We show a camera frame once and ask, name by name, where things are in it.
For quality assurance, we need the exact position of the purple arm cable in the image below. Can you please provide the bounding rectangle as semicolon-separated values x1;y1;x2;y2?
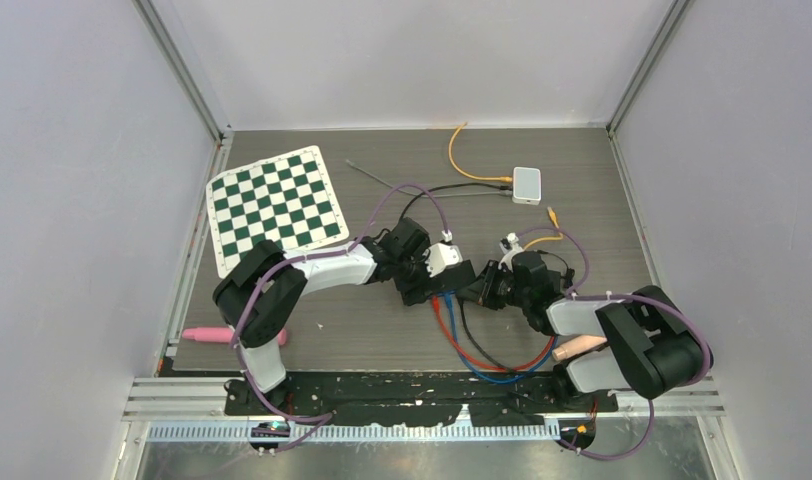
515;225;713;464
230;183;454;454

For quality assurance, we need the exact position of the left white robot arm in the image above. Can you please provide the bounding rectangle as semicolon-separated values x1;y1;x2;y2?
212;217;476;414

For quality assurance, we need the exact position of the red ethernet cable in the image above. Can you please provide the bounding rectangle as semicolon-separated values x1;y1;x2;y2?
431;296;558;374

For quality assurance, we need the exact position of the pink cylinder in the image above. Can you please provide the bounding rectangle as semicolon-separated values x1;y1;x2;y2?
181;327;289;348

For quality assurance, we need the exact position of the green white chessboard mat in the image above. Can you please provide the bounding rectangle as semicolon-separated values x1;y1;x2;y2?
205;145;350;279

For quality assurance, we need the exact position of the slotted cable duct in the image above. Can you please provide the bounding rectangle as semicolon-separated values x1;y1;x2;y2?
146;420;560;443

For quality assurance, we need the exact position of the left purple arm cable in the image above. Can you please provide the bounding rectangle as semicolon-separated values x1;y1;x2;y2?
230;183;454;454

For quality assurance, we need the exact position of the white router box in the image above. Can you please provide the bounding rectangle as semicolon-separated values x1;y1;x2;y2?
512;167;542;205

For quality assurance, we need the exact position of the beige cylinder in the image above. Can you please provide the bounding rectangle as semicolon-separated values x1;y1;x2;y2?
552;335;606;362

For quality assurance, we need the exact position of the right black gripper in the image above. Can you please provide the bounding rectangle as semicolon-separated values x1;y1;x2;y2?
458;261;531;311

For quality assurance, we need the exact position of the yellow cable to router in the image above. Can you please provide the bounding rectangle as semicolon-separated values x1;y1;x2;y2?
448;121;515;183

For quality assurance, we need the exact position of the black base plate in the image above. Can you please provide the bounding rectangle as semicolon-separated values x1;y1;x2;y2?
223;371;618;427

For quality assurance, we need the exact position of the blue ethernet cable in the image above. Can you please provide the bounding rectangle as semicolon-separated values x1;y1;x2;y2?
442;296;564;386

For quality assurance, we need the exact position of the black ethernet cable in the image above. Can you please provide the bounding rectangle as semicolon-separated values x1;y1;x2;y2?
458;301;513;376

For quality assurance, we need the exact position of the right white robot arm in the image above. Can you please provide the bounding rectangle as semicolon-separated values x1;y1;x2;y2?
456;235;713;411

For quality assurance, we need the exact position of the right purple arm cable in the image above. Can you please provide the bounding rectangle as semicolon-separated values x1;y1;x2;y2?
515;225;713;464

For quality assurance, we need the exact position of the black cable to router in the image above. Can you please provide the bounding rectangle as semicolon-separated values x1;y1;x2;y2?
399;182;513;220

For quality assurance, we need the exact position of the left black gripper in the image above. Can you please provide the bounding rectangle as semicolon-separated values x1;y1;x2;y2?
394;242;445;306

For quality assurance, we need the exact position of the black network switch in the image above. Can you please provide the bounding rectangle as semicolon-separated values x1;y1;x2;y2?
408;260;476;305

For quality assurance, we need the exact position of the grey thin cable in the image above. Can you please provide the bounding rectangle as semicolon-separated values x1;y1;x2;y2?
344;158;513;199

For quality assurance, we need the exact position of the yellow ethernet cable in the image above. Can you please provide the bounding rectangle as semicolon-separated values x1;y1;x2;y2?
523;206;565;252

